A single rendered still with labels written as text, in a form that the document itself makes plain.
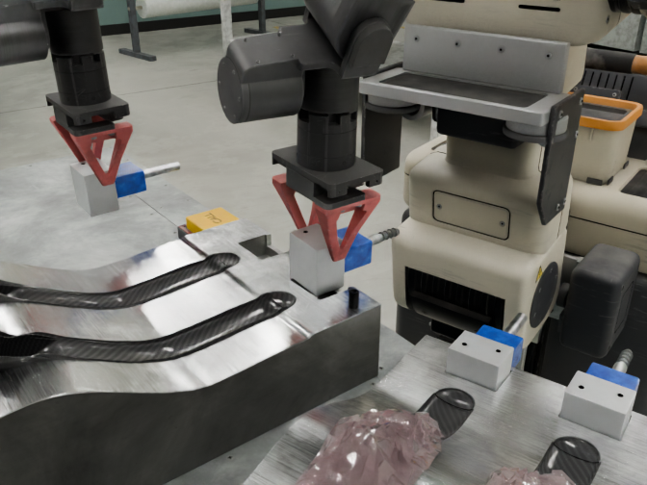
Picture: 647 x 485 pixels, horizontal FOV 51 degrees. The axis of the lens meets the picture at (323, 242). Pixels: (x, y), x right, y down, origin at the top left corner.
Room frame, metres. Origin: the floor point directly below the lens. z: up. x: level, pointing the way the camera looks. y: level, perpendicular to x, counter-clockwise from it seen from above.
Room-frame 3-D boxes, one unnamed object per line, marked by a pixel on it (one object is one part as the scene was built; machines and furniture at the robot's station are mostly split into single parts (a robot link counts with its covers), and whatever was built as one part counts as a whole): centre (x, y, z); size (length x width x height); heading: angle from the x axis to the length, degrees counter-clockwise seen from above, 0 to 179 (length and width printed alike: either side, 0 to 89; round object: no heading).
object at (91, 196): (0.81, 0.24, 0.94); 0.13 x 0.05 x 0.05; 127
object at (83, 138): (0.78, 0.27, 0.99); 0.07 x 0.07 x 0.09; 37
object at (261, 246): (0.71, 0.07, 0.87); 0.05 x 0.05 x 0.04; 37
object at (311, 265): (0.66, -0.03, 0.92); 0.13 x 0.05 x 0.05; 126
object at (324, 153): (0.63, 0.00, 1.04); 0.10 x 0.07 x 0.07; 37
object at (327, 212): (0.62, -0.01, 0.97); 0.07 x 0.07 x 0.09; 37
